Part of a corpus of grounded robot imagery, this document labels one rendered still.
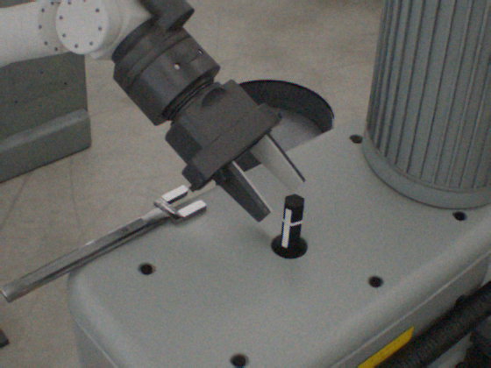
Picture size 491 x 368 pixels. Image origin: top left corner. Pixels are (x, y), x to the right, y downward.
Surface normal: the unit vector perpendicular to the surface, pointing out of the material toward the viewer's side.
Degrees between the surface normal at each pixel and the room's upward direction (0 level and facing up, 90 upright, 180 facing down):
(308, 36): 0
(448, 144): 90
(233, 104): 30
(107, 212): 0
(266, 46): 0
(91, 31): 71
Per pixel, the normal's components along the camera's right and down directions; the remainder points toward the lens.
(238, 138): 0.44, -0.45
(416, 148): -0.59, 0.50
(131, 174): 0.04, -0.76
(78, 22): -0.39, 0.29
